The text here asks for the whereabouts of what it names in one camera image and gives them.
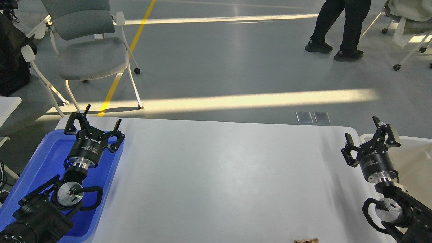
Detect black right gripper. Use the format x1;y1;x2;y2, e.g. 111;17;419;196
341;116;401;183

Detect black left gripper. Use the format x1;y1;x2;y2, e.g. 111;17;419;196
64;104;125;167

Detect brown paper scrap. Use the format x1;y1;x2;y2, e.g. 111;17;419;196
293;238;319;243

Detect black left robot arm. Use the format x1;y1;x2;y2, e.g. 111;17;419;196
1;107;125;243

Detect white plastic bin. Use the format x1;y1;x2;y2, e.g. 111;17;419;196
359;134;431;209

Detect right metal floor plate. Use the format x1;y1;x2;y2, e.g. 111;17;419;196
314;112;331;124

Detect metal floor plate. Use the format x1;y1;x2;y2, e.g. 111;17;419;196
314;112;331;124
296;112;313;124

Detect blue plastic tray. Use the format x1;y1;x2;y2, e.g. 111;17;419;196
0;130;123;243

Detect grey chair at left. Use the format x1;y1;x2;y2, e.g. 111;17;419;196
0;45;70;135

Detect left metal floor plate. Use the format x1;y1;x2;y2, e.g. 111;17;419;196
296;112;313;124

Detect white side table corner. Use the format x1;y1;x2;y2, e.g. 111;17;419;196
0;96;22;126

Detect black bag at left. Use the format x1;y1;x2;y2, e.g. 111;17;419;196
0;0;37;96

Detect white chair with cloth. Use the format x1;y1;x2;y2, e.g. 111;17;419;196
361;0;431;71

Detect standing person dark clothes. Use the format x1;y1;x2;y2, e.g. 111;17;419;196
305;0;371;62

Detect grey chair white frame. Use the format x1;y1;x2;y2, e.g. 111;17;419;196
42;0;144;111

